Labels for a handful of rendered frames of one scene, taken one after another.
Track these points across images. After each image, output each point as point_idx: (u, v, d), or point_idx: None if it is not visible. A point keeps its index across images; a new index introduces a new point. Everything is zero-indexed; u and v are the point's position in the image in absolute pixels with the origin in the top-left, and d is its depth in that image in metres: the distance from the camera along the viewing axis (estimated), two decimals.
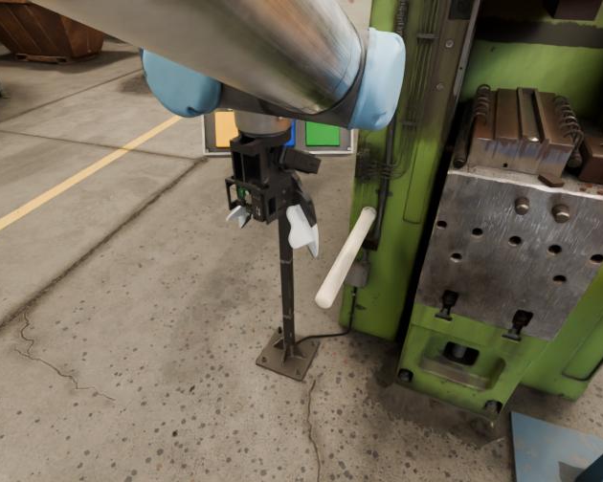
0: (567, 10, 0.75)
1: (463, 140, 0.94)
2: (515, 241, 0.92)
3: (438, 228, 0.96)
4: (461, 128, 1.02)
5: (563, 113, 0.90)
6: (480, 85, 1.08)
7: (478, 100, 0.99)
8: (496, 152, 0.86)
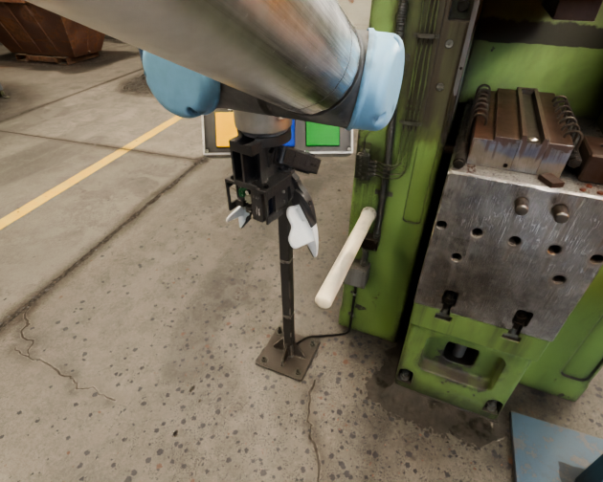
0: (567, 10, 0.75)
1: (463, 140, 0.94)
2: (515, 242, 0.92)
3: (438, 228, 0.97)
4: (461, 128, 1.02)
5: (563, 113, 0.90)
6: (480, 85, 1.08)
7: (478, 100, 0.99)
8: (496, 152, 0.86)
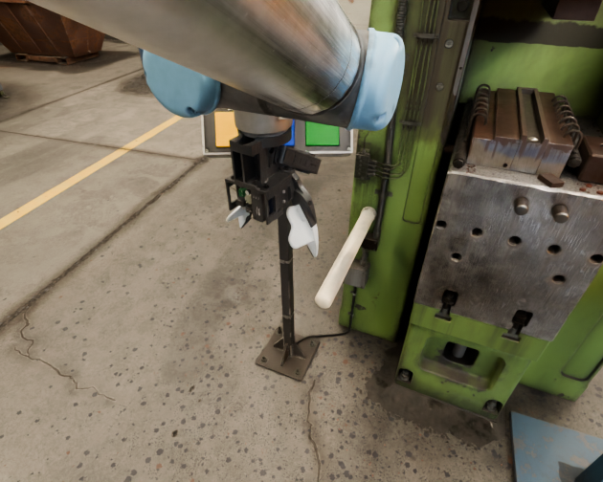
0: (567, 10, 0.75)
1: (463, 140, 0.94)
2: (515, 241, 0.92)
3: (438, 228, 0.97)
4: (461, 128, 1.02)
5: (563, 113, 0.90)
6: (480, 85, 1.08)
7: (478, 100, 0.99)
8: (496, 152, 0.86)
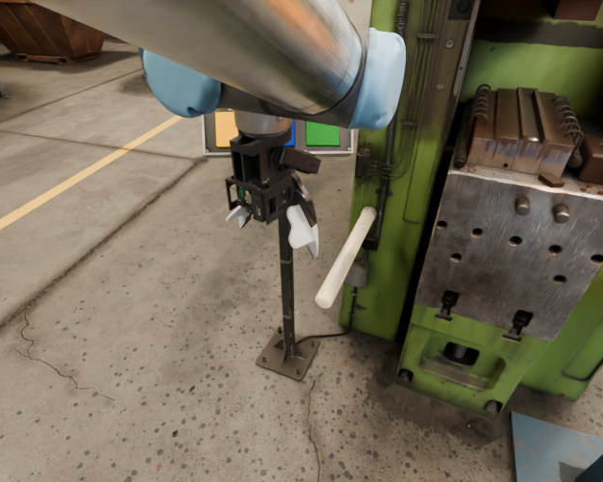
0: (568, 10, 0.75)
1: (463, 140, 0.94)
2: (516, 241, 0.92)
3: (438, 228, 0.96)
4: (461, 128, 1.02)
5: (563, 113, 0.90)
6: (480, 85, 1.08)
7: (478, 100, 0.99)
8: (496, 152, 0.86)
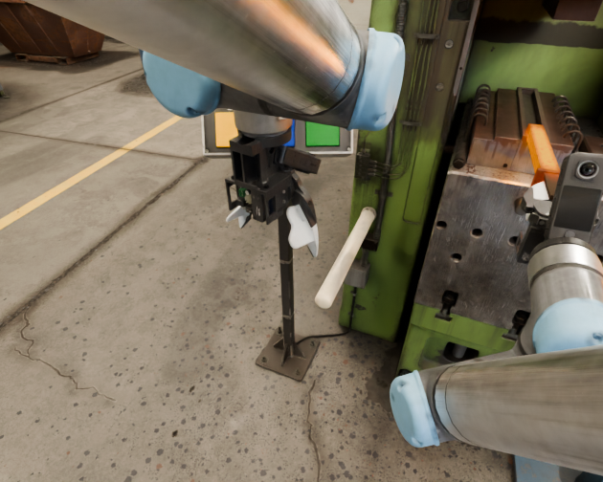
0: (567, 10, 0.75)
1: (463, 140, 0.94)
2: (515, 242, 0.92)
3: (438, 228, 0.96)
4: (461, 128, 1.02)
5: (563, 113, 0.90)
6: (480, 86, 1.08)
7: (478, 100, 0.99)
8: (496, 152, 0.86)
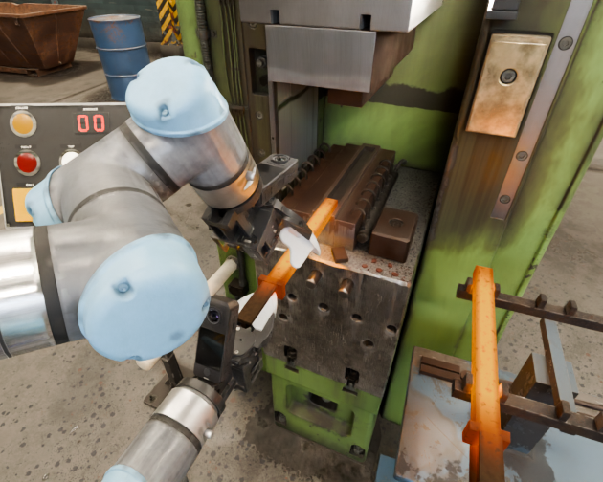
0: (337, 96, 0.77)
1: None
2: (326, 307, 0.94)
3: None
4: None
5: (369, 183, 0.92)
6: (320, 144, 1.11)
7: (303, 164, 1.01)
8: None
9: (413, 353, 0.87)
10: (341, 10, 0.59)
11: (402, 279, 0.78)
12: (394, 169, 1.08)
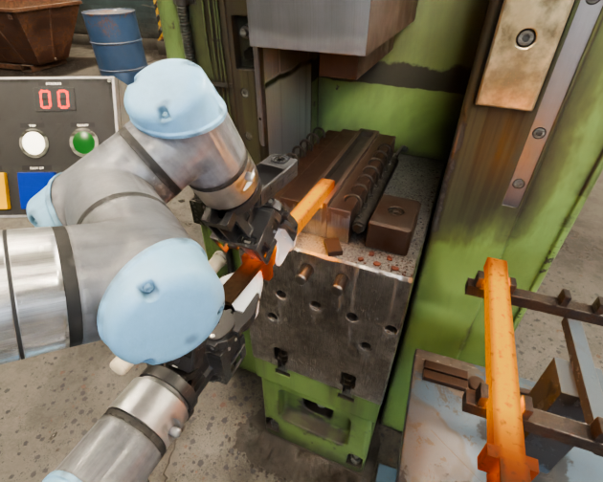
0: (329, 67, 0.69)
1: None
2: (320, 305, 0.85)
3: None
4: None
5: (367, 167, 0.83)
6: (314, 128, 1.02)
7: (295, 149, 0.92)
8: None
9: (414, 357, 0.79)
10: None
11: (403, 273, 0.70)
12: (394, 156, 1.00)
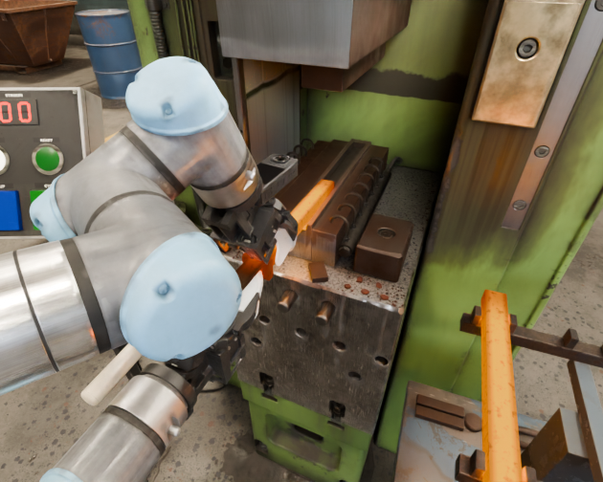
0: (312, 77, 0.63)
1: None
2: (305, 332, 0.79)
3: None
4: None
5: (356, 185, 0.77)
6: (301, 140, 0.96)
7: None
8: None
9: (406, 389, 0.73)
10: None
11: (393, 304, 0.64)
12: (387, 169, 0.94)
